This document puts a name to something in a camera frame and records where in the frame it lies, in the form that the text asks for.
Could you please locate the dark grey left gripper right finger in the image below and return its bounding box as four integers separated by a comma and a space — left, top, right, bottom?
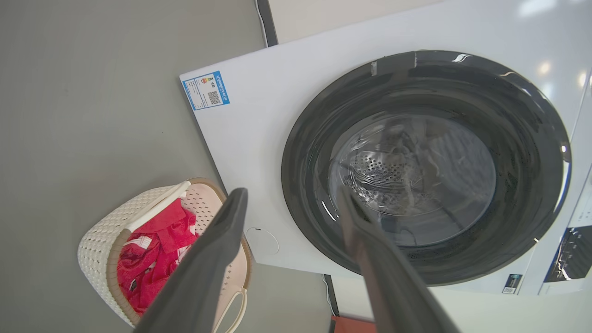
338, 185, 459, 333

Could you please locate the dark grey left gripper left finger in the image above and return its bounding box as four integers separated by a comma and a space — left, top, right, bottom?
134, 187, 249, 333

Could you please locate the cream woven plastic laundry basket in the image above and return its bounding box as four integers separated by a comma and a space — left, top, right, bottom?
77, 178, 253, 333

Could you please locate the red and white garment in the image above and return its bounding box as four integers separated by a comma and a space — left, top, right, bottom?
117, 199, 199, 317

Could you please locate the orange red flat object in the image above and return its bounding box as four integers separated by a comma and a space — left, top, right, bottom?
331, 316, 376, 333

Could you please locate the black skirting board strip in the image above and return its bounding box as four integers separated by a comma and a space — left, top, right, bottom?
324, 274, 341, 333
256, 0, 279, 48

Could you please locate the round white filter cover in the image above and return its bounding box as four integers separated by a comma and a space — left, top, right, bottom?
245, 227, 280, 255

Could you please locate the small dark brand sticker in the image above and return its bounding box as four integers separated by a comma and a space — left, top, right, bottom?
502, 274, 523, 294

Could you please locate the white front-load washing machine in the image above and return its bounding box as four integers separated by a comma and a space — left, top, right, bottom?
179, 0, 592, 296

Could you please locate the round dark washing machine door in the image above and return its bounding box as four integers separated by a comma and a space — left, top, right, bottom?
281, 50, 572, 286

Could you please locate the black washing machine control display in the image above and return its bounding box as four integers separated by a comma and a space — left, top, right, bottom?
543, 226, 592, 283

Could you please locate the blue energy label sticker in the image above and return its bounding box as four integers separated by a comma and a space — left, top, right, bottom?
182, 70, 230, 111

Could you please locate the thin white floor cable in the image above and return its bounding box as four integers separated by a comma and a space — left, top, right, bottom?
322, 274, 334, 317
254, 0, 269, 47

